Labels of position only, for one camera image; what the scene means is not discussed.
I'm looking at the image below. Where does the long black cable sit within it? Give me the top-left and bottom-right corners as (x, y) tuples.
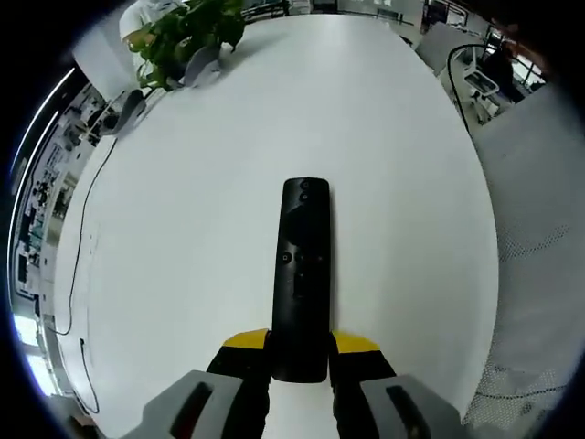
(53, 135), (121, 413)

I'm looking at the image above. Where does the green potted plant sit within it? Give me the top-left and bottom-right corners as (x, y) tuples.
(127, 0), (248, 91)

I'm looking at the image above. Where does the white office chair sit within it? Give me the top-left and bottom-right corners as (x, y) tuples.
(446, 42), (500, 125)

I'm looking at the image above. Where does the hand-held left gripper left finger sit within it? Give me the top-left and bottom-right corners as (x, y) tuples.
(141, 327), (274, 439)

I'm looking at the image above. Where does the black remote control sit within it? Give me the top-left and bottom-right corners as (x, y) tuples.
(270, 177), (332, 384)

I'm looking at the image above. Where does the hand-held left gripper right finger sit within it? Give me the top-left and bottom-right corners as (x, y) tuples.
(328, 328), (463, 439)

